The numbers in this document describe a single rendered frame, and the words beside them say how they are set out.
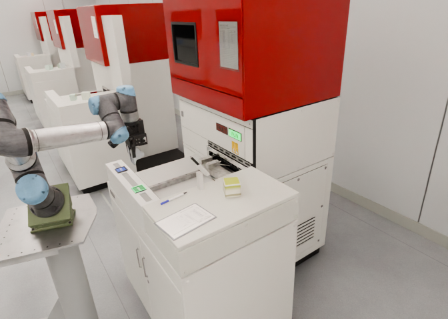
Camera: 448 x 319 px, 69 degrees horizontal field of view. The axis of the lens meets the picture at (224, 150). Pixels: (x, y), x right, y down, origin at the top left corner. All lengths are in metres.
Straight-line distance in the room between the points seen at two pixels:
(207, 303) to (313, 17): 1.45
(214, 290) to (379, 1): 2.34
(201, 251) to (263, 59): 0.92
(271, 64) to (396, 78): 1.39
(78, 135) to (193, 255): 0.61
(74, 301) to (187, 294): 0.82
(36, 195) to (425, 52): 2.51
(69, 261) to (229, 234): 0.89
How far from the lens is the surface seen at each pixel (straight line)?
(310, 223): 2.38
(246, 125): 1.70
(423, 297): 2.61
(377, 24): 2.91
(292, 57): 1.76
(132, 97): 1.44
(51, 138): 1.25
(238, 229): 1.35
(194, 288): 1.39
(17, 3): 9.36
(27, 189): 1.58
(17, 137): 1.23
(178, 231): 1.29
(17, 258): 1.69
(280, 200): 1.46
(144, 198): 1.56
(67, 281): 1.95
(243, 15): 1.54
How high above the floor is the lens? 1.75
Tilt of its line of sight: 24 degrees down
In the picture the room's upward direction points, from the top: 2 degrees counter-clockwise
